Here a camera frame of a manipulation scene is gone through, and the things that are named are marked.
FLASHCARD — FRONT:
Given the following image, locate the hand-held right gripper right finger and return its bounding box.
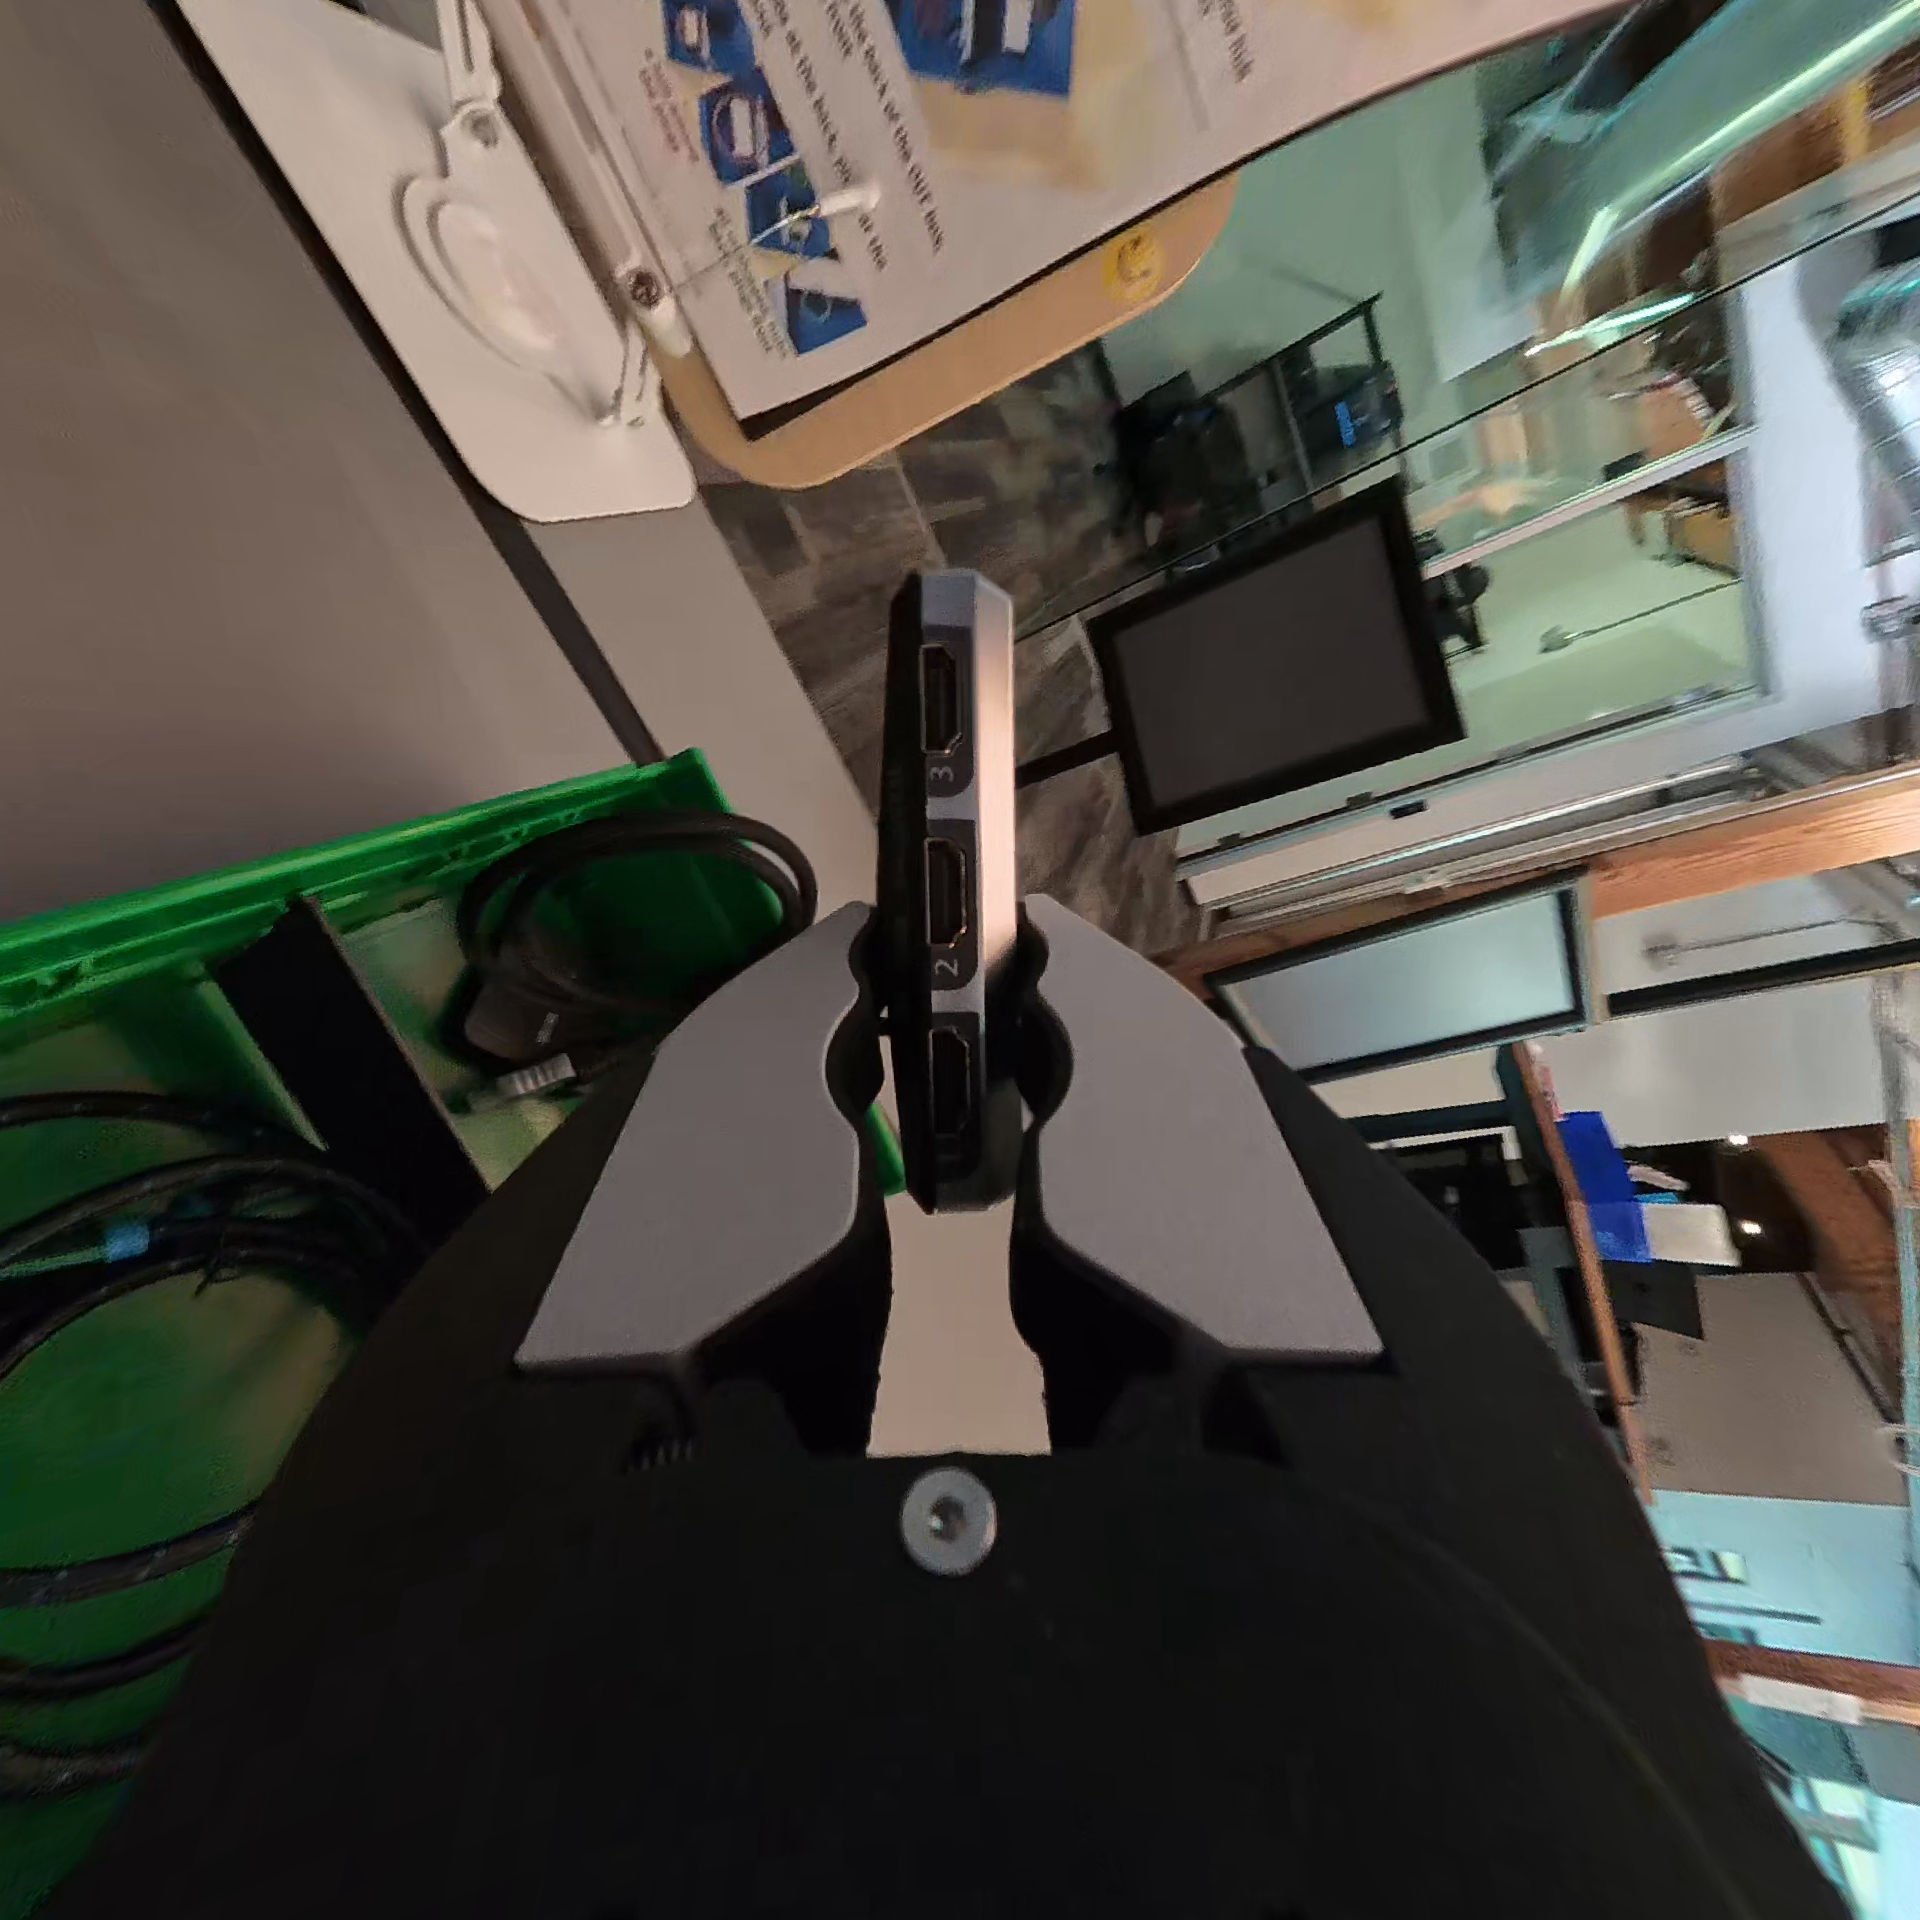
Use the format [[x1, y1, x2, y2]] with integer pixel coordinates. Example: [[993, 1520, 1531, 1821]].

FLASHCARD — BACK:
[[1008, 892, 1385, 1373]]

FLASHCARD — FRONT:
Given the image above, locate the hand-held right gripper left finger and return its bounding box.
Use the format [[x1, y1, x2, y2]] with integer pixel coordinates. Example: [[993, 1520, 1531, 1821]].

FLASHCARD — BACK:
[[514, 901, 890, 1369]]

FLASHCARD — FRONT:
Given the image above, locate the grey multi-port hub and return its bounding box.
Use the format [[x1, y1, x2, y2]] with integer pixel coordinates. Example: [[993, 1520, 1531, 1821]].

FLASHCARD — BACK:
[[879, 570, 1040, 1217]]

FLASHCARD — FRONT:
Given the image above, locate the green plastic bin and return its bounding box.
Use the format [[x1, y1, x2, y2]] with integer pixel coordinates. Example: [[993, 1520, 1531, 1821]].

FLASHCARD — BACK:
[[0, 748, 911, 1912]]

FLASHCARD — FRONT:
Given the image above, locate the grey framed screen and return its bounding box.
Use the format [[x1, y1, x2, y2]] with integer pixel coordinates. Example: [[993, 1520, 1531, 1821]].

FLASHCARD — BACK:
[[1204, 879, 1595, 1080]]

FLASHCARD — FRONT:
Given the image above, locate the black bin divider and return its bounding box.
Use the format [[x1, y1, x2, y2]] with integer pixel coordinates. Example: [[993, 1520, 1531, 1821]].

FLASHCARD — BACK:
[[218, 897, 495, 1203]]

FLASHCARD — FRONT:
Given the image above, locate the blue bin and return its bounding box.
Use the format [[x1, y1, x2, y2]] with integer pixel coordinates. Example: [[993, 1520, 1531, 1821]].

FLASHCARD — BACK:
[[1557, 1112, 1655, 1265]]

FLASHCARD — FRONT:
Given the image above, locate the black monitor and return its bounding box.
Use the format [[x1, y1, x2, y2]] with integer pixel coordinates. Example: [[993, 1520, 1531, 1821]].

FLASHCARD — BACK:
[[1083, 477, 1467, 837]]

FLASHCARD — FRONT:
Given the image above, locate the wooden beam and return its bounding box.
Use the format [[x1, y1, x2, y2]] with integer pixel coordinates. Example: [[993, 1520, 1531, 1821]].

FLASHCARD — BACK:
[[1162, 765, 1920, 986]]

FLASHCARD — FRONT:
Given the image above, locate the white stand base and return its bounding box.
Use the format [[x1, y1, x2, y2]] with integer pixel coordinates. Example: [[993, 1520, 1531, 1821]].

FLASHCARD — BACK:
[[176, 0, 701, 528]]

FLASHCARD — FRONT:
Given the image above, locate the black metal rack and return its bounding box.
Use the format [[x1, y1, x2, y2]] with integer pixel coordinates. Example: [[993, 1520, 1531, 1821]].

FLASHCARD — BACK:
[[1103, 293, 1403, 565]]

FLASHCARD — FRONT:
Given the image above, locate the printed instruction sheet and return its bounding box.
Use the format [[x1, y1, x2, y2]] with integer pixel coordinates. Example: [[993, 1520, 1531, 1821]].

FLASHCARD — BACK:
[[555, 0, 1636, 426]]

